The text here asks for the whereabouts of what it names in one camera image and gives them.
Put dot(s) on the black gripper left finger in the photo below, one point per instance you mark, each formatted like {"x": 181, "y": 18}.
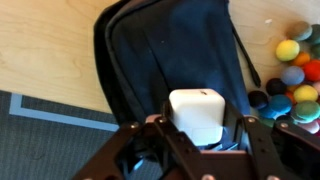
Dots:
{"x": 150, "y": 143}

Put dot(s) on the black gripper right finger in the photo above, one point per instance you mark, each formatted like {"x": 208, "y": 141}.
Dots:
{"x": 263, "y": 146}

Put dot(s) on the white cube charger head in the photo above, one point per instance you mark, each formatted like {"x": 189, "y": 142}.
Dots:
{"x": 196, "y": 113}

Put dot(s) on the light blue floor tape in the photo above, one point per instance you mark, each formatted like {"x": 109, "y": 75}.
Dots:
{"x": 16, "y": 103}

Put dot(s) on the colourful felt ball trivet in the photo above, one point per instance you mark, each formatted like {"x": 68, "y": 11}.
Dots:
{"x": 293, "y": 75}

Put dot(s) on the black fabric bag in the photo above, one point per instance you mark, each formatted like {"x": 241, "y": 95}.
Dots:
{"x": 173, "y": 50}

